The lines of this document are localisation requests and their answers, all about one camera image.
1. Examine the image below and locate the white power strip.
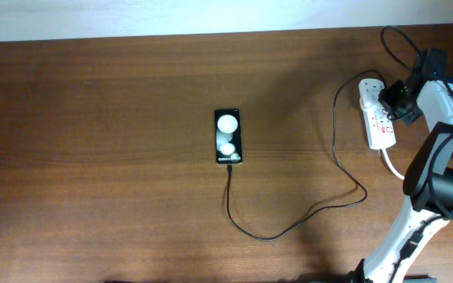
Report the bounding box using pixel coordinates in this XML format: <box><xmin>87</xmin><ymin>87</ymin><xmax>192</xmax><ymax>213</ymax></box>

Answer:
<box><xmin>359</xmin><ymin>79</ymin><xmax>396</xmax><ymax>150</ymax></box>

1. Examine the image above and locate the black USB charging cable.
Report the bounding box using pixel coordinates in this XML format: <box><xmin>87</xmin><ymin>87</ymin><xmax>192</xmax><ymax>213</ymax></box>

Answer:
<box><xmin>226</xmin><ymin>70</ymin><xmax>387</xmax><ymax>242</ymax></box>

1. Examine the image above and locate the black Galaxy flip phone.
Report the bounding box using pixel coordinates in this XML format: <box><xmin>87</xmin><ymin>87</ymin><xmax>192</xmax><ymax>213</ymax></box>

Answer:
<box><xmin>214</xmin><ymin>108</ymin><xmax>243</xmax><ymax>165</ymax></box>

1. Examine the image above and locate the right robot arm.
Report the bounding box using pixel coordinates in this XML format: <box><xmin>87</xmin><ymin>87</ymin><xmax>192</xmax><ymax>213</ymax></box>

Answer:
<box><xmin>347</xmin><ymin>50</ymin><xmax>453</xmax><ymax>282</ymax></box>

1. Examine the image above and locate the white USB charger plug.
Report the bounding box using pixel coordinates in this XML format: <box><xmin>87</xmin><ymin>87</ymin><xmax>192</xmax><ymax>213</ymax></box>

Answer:
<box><xmin>359</xmin><ymin>90</ymin><xmax>381</xmax><ymax>112</ymax></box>

